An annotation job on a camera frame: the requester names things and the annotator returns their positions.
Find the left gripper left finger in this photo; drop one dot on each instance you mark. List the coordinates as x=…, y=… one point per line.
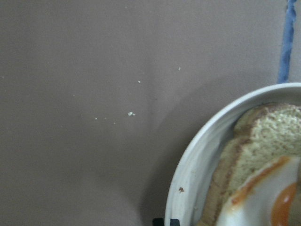
x=157, y=222

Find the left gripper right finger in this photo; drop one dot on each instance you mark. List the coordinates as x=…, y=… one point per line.
x=174, y=222

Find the white round plate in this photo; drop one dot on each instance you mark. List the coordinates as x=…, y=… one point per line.
x=191, y=180

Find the bread slice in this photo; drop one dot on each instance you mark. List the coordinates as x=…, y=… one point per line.
x=227, y=177
x=269, y=131

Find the fried egg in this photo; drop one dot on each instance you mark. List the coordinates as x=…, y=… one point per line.
x=252, y=203

